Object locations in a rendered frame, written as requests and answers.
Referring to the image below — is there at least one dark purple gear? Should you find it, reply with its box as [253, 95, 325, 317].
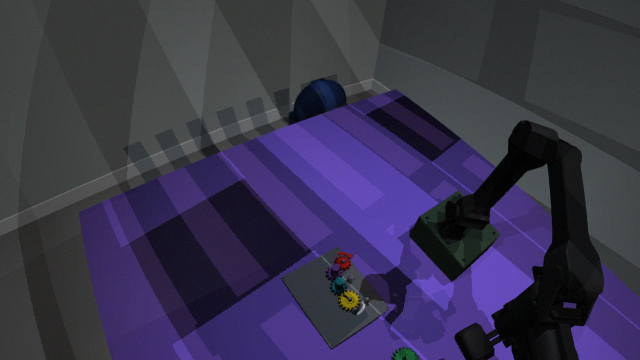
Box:
[326, 264, 342, 282]

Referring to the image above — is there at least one red gear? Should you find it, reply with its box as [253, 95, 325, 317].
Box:
[335, 256, 351, 271]

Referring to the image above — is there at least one green gear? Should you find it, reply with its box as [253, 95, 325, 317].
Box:
[391, 347, 420, 360]

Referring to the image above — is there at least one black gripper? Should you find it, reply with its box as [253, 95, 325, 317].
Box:
[454, 297, 531, 360]

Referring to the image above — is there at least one white curved arrow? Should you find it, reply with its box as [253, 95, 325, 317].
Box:
[356, 301, 366, 315]

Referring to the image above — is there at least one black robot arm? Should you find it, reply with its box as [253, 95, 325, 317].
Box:
[436, 120, 604, 360]

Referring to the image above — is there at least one yellow gear with black stripe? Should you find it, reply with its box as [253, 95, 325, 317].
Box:
[337, 290, 361, 312]

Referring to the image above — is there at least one dark teal gear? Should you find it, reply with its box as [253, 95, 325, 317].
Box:
[330, 277, 347, 296]

